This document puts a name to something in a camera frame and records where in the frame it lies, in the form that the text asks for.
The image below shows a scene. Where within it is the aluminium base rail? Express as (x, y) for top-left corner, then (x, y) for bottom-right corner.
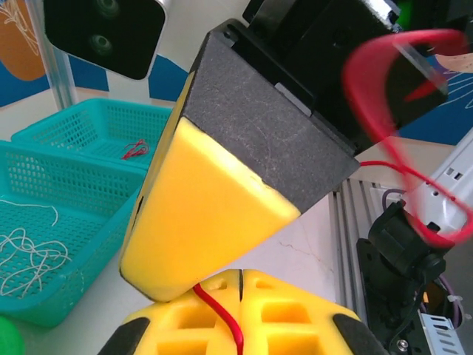
(328, 173), (418, 308)

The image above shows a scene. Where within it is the teal plastic basket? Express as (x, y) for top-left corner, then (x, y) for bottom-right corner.
(0, 140), (151, 329)
(10, 98), (174, 172)

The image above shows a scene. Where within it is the thin white cable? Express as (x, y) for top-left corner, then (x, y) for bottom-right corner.
(0, 227), (72, 297)

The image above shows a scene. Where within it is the red cable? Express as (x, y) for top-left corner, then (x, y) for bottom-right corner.
(120, 138), (152, 160)
(192, 28), (473, 355)

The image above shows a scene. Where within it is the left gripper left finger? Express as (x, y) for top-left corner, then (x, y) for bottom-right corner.
(98, 268), (242, 355)

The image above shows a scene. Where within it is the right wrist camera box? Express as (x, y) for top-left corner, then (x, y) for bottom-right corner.
(42, 0), (170, 81)

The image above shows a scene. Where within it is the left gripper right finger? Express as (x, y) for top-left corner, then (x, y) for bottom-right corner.
(239, 268), (386, 355)

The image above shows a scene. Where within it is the aluminium frame post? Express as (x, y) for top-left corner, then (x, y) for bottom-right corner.
(31, 0), (79, 109)

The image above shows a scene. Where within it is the green plastic basket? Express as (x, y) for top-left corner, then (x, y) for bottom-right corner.
(0, 316), (26, 355)

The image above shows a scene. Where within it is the grey slotted cable duct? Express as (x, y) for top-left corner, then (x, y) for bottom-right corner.
(417, 310), (473, 355)

